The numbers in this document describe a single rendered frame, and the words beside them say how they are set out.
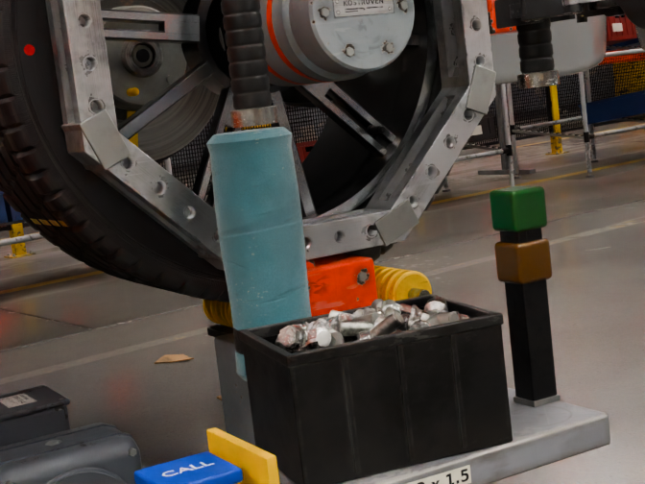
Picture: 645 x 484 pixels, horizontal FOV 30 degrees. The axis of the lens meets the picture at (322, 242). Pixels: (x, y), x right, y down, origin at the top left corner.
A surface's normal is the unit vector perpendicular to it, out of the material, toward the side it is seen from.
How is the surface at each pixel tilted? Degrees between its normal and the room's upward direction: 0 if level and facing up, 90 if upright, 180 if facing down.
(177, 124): 90
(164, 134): 90
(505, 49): 90
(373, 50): 90
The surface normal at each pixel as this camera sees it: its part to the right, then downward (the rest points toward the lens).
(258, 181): 0.17, 0.07
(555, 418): -0.11, -0.99
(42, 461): 0.08, -0.89
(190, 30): 0.49, 0.06
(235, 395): -0.86, 0.17
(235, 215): -0.47, 0.17
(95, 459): 0.41, -0.33
